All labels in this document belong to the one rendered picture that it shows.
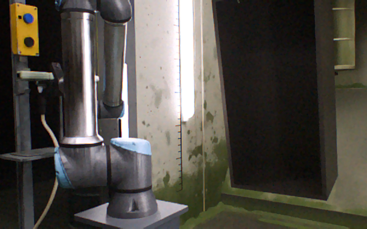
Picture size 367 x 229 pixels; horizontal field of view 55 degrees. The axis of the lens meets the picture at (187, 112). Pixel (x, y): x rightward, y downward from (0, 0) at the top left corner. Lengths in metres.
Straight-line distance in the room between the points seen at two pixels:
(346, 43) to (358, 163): 0.96
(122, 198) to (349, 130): 2.34
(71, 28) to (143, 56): 1.17
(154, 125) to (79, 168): 1.26
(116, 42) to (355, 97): 2.46
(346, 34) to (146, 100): 1.71
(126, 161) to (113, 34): 0.48
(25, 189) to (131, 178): 0.94
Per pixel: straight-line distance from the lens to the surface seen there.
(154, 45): 2.50
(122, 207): 1.33
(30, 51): 2.05
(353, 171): 3.12
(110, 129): 2.26
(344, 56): 3.15
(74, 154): 1.28
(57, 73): 1.83
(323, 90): 2.03
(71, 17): 1.30
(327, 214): 3.05
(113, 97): 1.60
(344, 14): 3.20
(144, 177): 1.32
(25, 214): 2.16
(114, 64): 1.48
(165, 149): 2.59
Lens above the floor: 1.08
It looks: 3 degrees down
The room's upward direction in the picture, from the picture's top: 1 degrees counter-clockwise
